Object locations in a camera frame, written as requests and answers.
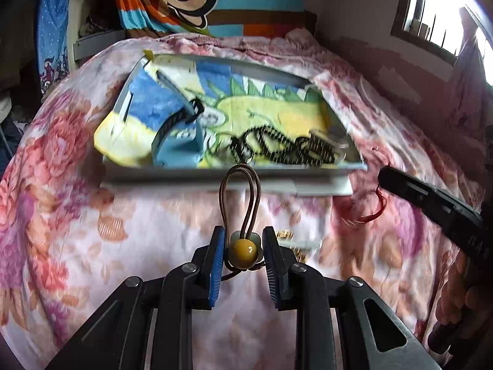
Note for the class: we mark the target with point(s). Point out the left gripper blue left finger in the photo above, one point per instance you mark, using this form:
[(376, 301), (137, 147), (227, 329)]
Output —
[(215, 263)]

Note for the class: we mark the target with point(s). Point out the red string gold pendant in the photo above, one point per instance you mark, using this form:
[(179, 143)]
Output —
[(339, 224)]

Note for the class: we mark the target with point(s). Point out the floral pink bed quilt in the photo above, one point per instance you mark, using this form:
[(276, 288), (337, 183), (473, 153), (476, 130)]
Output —
[(67, 242)]

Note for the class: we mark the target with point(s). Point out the striped monkey cartoon blanket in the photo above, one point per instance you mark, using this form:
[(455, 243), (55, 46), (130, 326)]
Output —
[(217, 18)]

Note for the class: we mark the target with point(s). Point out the barred window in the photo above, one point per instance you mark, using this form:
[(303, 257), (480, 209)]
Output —
[(436, 27)]

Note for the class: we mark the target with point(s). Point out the person's right hand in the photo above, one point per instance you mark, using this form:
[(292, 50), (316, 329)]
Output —
[(455, 295)]

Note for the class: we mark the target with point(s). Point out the blue dotted wardrobe curtain right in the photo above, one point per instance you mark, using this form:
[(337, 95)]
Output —
[(52, 42)]

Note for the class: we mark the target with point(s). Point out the white paper under tray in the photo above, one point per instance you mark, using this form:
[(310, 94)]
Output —
[(336, 186)]

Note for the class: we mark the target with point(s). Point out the brown hair tie yellow bead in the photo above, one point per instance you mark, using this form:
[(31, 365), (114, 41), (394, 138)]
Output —
[(243, 253)]

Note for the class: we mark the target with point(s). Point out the dinosaur print towel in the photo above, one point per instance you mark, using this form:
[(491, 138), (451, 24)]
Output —
[(250, 111)]

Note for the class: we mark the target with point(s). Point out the grey shallow box tray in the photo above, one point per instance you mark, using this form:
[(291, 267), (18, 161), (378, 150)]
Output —
[(231, 169)]

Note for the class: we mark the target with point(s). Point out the grey bedside shelf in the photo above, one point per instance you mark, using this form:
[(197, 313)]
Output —
[(88, 46)]

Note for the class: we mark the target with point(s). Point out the clear hair clip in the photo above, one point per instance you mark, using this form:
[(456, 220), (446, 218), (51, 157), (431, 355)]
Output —
[(338, 146)]

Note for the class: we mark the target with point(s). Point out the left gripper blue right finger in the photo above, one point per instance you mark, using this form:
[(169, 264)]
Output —
[(277, 270)]

